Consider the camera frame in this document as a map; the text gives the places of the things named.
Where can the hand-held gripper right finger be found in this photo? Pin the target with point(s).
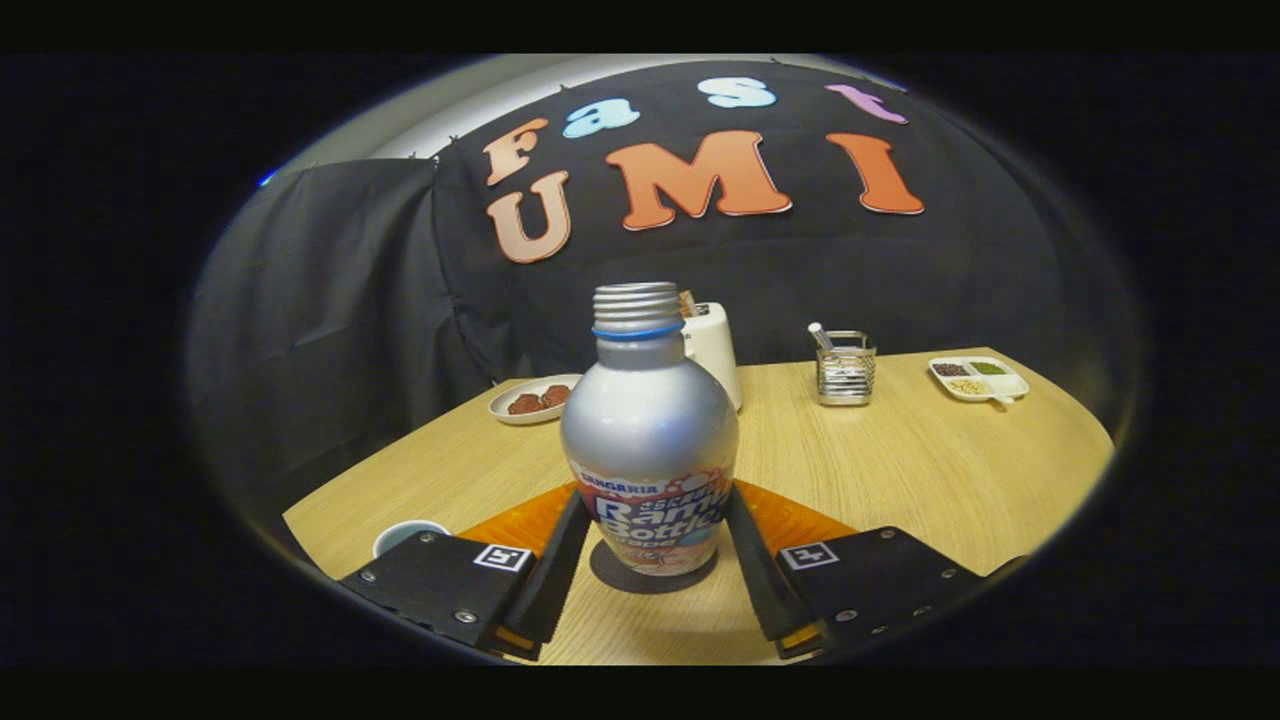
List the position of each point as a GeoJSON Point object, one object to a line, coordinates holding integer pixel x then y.
{"type": "Point", "coordinates": [765, 590]}

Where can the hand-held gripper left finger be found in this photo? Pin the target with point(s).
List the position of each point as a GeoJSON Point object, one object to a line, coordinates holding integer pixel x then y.
{"type": "Point", "coordinates": [555, 590]}

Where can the round brown coaster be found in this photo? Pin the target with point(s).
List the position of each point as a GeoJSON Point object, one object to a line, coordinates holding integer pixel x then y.
{"type": "Point", "coordinates": [610, 578]}

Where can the white cup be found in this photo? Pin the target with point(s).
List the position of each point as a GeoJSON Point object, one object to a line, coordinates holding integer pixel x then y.
{"type": "Point", "coordinates": [400, 535]}

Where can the silver juice bottle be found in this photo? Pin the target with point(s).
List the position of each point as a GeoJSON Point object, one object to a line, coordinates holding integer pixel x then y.
{"type": "Point", "coordinates": [650, 430]}

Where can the wooden table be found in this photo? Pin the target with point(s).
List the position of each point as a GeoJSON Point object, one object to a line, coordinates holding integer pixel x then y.
{"type": "Point", "coordinates": [900, 480]}

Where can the small white plate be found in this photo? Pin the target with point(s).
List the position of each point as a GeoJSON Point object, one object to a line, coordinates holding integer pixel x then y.
{"type": "Point", "coordinates": [505, 412]}

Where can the brown food piece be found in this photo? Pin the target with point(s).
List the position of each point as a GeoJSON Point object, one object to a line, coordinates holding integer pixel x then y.
{"type": "Point", "coordinates": [556, 395]}
{"type": "Point", "coordinates": [525, 404]}

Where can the metal mesh holder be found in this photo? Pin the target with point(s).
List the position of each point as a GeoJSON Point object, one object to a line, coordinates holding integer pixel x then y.
{"type": "Point", "coordinates": [846, 378]}

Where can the white toaster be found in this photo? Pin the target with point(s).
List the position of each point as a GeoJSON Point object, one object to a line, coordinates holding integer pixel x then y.
{"type": "Point", "coordinates": [718, 350]}

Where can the toast slice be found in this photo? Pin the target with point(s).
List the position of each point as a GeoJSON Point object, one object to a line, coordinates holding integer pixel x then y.
{"type": "Point", "coordinates": [688, 302]}

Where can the white divided dish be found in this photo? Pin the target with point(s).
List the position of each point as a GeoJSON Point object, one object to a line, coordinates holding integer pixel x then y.
{"type": "Point", "coordinates": [1005, 385]}

